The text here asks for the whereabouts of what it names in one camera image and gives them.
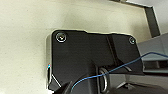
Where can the dark cabinet toe kick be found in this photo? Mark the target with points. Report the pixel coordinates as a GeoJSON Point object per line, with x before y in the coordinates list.
{"type": "Point", "coordinates": [150, 16]}

